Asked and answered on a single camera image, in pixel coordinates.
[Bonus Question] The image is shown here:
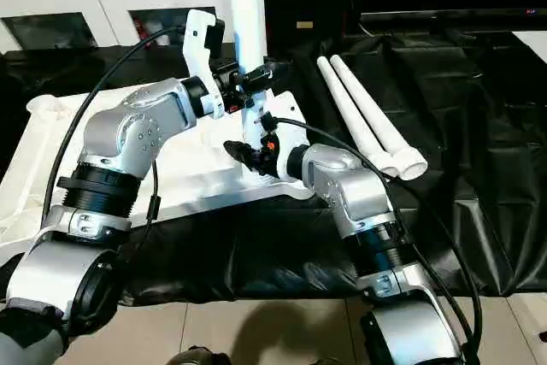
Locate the white plastic table leg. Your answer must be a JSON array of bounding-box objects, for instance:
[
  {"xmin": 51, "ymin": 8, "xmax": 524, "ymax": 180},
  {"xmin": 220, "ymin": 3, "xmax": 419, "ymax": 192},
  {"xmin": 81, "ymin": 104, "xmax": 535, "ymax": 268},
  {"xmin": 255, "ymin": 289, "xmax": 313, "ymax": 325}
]
[
  {"xmin": 316, "ymin": 56, "xmax": 403, "ymax": 178},
  {"xmin": 330, "ymin": 54, "xmax": 428, "ymax": 181},
  {"xmin": 226, "ymin": 0, "xmax": 287, "ymax": 180}
]

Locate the black work mat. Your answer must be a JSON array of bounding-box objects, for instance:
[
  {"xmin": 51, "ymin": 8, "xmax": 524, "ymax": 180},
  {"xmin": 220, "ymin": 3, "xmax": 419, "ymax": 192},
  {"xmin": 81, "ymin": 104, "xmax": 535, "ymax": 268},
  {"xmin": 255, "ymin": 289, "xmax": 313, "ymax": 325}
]
[{"xmin": 0, "ymin": 27, "xmax": 547, "ymax": 306}]

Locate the grey left robot leg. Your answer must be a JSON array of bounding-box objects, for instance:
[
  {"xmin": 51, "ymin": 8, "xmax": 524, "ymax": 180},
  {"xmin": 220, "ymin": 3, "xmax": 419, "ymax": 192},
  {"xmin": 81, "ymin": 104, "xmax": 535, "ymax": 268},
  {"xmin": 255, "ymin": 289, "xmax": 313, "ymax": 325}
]
[{"xmin": 167, "ymin": 346, "xmax": 232, "ymax": 365}]

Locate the white flat board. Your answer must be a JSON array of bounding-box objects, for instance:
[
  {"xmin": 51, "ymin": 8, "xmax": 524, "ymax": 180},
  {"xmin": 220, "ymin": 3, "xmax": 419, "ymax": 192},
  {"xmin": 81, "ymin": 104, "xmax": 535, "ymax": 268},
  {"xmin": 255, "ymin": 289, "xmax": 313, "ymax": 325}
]
[{"xmin": 513, "ymin": 30, "xmax": 547, "ymax": 62}]

